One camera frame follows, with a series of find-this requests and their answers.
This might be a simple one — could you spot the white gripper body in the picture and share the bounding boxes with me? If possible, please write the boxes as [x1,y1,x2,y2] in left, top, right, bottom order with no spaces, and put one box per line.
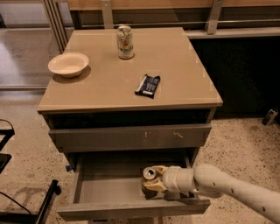
[162,166,195,193]

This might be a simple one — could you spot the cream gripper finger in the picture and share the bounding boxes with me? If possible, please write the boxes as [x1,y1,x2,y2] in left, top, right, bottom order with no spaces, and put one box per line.
[152,165,167,178]
[143,180,167,192]

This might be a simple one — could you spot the orange soda can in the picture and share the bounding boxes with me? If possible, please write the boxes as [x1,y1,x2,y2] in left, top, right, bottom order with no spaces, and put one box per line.
[142,167,158,200]

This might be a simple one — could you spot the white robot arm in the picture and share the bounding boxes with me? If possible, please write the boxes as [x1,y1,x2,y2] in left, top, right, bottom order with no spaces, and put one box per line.
[143,164,280,224]

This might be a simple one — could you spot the closed top drawer front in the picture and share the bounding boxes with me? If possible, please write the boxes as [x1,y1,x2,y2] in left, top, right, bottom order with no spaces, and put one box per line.
[49,123,211,153]

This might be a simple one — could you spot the open middle drawer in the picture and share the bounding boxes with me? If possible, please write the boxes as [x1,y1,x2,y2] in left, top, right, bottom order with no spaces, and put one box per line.
[58,150,210,221]

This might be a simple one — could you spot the grey drawer cabinet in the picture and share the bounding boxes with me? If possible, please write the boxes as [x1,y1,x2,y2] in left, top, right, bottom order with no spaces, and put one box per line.
[37,27,224,224]

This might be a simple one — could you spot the white green soda can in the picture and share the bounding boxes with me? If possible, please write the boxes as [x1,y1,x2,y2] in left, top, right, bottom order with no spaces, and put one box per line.
[116,25,134,60]

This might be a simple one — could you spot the dark blue snack wrapper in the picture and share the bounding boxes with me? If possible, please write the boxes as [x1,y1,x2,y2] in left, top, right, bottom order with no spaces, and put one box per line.
[135,74,161,99]

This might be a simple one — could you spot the small grey floor object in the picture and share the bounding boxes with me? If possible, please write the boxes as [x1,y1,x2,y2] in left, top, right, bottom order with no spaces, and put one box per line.
[262,108,278,126]

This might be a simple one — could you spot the white paper bowl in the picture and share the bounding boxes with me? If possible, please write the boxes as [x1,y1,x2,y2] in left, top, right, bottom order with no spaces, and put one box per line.
[48,52,89,78]

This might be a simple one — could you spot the black chair frame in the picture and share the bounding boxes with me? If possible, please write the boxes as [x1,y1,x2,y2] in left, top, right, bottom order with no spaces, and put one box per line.
[0,119,61,224]

